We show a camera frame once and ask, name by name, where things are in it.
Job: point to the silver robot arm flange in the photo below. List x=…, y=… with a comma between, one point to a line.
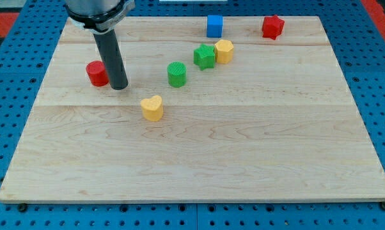
x=98, y=16

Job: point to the green cylinder block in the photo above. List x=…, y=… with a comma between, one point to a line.
x=176, y=74

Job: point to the red cylinder block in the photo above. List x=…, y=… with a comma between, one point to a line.
x=97, y=73

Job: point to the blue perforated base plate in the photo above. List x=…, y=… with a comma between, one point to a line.
x=29, y=46

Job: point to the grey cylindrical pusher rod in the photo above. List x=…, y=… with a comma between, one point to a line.
x=110, y=54

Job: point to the red star block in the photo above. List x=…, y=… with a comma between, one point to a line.
x=272, y=27

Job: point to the blue cube block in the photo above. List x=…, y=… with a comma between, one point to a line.
x=214, y=26

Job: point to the yellow hexagon block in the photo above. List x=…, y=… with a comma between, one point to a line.
x=224, y=51

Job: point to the yellow heart block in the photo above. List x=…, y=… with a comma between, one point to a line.
x=152, y=108

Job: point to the wooden board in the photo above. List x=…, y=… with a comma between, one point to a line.
x=277, y=124

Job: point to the green star block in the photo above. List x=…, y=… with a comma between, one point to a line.
x=204, y=56

